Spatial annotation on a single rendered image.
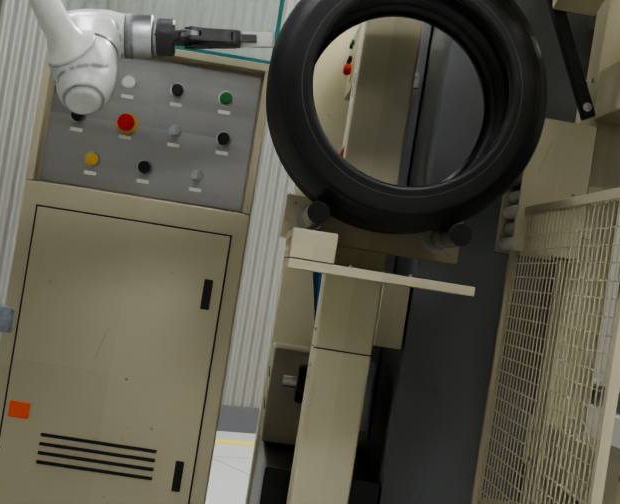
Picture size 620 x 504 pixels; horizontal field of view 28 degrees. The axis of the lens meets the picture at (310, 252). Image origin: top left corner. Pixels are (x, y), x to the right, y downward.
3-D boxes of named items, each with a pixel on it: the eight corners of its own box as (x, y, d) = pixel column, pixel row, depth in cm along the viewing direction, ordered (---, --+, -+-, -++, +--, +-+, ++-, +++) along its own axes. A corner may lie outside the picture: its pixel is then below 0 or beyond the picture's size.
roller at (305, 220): (298, 227, 277) (301, 207, 277) (318, 230, 278) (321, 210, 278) (305, 221, 243) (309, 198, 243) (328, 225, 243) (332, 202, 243)
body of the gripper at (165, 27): (154, 14, 247) (201, 15, 248) (157, 22, 256) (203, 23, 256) (153, 52, 247) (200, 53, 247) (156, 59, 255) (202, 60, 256)
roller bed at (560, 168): (493, 250, 295) (513, 125, 295) (555, 260, 295) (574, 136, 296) (511, 249, 275) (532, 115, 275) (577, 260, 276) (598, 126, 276)
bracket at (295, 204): (279, 236, 280) (286, 193, 280) (454, 264, 282) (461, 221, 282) (280, 236, 276) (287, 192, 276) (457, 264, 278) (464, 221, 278)
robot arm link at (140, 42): (129, 18, 256) (158, 19, 256) (128, 62, 256) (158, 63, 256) (125, 9, 247) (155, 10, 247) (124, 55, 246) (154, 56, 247)
